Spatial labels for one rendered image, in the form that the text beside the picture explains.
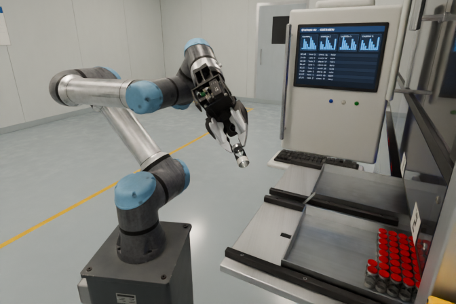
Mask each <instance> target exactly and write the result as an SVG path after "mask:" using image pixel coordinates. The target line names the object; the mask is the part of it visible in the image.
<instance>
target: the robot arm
mask: <svg viewBox="0 0 456 304"><path fill-rule="evenodd" d="M184 57H185V59H184V60H183V63H182V64H181V66H180V69H179V70H178V72H177V74H176V75H175V76H173V77H165V78H160V79H151V80H144V79H121V77H120V76H119V74H118V73H117V72H116V71H115V70H113V69H111V68H109V67H101V66H96V67H93V68H86V69H71V70H65V71H61V72H59V73H57V74H56V75H55V76H53V77H52V79H51V81H50V83H49V92H50V95H51V97H52V98H53V99H54V100H55V101H56V102H57V103H58V104H60V105H63V106H68V107H79V106H81V105H90V106H91V107H92V108H93V110H94V111H97V112H101V113H102V114H103V115H104V117H105V118H106V120H107V121H108V122H109V124H110V125H111V127H112V128H113V129H114V131H115V132H116V133H117V135H118V137H120V139H121V140H122V142H123V143H124V145H125V146H126V147H127V148H128V150H129V152H131V154H132V155H133V157H134V159H135V160H136V161H137V162H138V164H139V165H140V172H136V173H131V174H128V175H126V176H125V177H123V178H122V179H120V180H119V181H118V183H117V184H116V186H115V190H114V193H115V197H114V201H115V205H116V209H117V217H118V223H119V235H118V238H117V243H116V251H117V256H118V258H119V259H120V260H121V261H123V262H125V263H128V264H141V263H146V262H149V261H152V260H153V259H155V258H157V257H158V256H159V255H160V254H161V253H162V252H163V251H164V250H165V248H166V244H167V240H166V233H165V231H164V229H163V227H162V226H161V224H160V222H159V215H158V210H159V209H160V208H161V207H162V206H164V205H166V204H167V203H168V202H169V201H171V200H173V199H174V198H175V197H176V196H177V195H180V194H181V193H182V192H183V191H184V190H185V189H186V188H187V187H188V186H189V183H190V172H189V169H188V167H187V165H186V164H185V162H184V161H182V160H181V159H177V158H173V159H172V157H171V156H170V154H169V153H164V152H162V151H161V150H160V148H159V147H158V146H157V145H156V143H155V141H154V140H153V139H152V138H151V136H150V135H149V133H148V132H147V131H146V130H145V128H144V127H143V125H142V124H141V123H140V122H139V120H138V119H137V117H136V116H135V114H133V112H135V113H137V114H145V113H153V112H155V111H157V110H160V109H164V108H166V107H173V108H175V109H178V110H179V109H180V110H185V109H187V108H188V107H189V105H190V104H191V103H192V102H193V101H194V103H195V105H196V107H197V108H198V109H199V110H200V111H201V112H202V108H201V106H202V107H203V108H204V110H205V111H206V115H207V118H206V123H205V126H206V129H207V131H208V132H209V133H210V135H211V136H212V137H213V138H214V139H215V140H216V141H217V143H218V144H219V145H220V146H222V148H224V150H226V151H228V152H230V153H233V149H232V145H231V144H230V139H229V138H228V136H230V137H233V136H235V135H237V134H238V140H239V142H240V144H241V146H242V147H245V145H246V140H247V136H248V112H247V110H246V108H245V107H244V105H243V104H242V103H241V101H240V100H237V99H236V97H235V96H232V94H231V91H230V90H229V88H228V87H227V85H226V84H225V78H224V77H223V72H222V70H221V67H222V64H221V63H220V64H219V63H218V61H217V59H216V57H215V55H214V51H213V49H212V48H211V47H210V45H209V43H208V42H207V41H206V40H205V39H202V38H194V39H191V40H189V41H188V42H187V43H186V45H185V47H184ZM198 92H199V93H198ZM197 93H198V95H197ZM196 100H197V103H196ZM236 100H237V101H236ZM200 105H201V106H200ZM131 110H132V111H133V112H132V111H131ZM227 134H228V136H227Z"/></svg>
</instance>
